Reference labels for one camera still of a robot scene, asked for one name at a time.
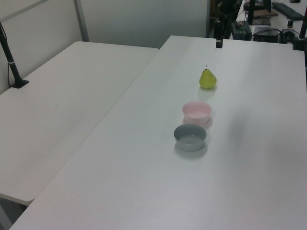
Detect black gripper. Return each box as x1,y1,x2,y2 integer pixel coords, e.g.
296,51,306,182
214,0,237,49

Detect grey bowl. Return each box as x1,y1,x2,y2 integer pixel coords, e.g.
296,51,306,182
173,124,207,152

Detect green and black toolbox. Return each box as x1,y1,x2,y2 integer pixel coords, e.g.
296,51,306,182
231,21,252,40

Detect black monitor stand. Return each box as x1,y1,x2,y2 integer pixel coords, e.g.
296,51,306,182
247,0,272,26

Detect black electronics box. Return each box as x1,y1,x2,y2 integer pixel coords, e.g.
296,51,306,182
251,26,282,43

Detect green pear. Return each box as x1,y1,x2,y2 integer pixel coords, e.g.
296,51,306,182
199,65,218,91

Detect black pole with clamp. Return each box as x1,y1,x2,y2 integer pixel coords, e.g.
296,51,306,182
291,18,307,51

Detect pink bowl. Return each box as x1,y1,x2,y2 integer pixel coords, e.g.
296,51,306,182
181,101,213,125

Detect grey metal partition post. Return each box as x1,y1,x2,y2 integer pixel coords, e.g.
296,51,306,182
73,0,90,43

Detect black keyboard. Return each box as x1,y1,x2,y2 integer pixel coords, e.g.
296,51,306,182
272,2,305,20

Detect black camera pole with base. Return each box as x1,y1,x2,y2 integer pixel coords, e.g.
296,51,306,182
0,21,30,90

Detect white side table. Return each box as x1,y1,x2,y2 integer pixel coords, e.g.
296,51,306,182
0,41,160,207

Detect brown board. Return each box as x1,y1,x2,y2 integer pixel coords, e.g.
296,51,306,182
253,11,278,19

